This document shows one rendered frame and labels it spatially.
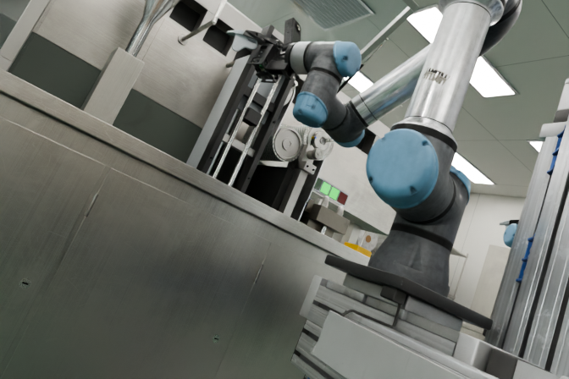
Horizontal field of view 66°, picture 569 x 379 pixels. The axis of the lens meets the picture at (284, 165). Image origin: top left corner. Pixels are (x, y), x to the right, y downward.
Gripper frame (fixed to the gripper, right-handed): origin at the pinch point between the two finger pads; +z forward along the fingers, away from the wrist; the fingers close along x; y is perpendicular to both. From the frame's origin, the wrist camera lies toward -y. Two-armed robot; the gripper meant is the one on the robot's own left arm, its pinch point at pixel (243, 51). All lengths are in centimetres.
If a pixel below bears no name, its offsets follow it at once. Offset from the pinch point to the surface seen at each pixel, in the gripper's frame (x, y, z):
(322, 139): 58, -10, 9
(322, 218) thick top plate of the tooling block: 73, 15, 4
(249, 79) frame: 15.6, -2.7, 11.6
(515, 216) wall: 520, -203, 38
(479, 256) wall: 538, -142, 67
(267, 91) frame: 24.9, -5.6, 11.9
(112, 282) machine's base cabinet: 6, 66, 4
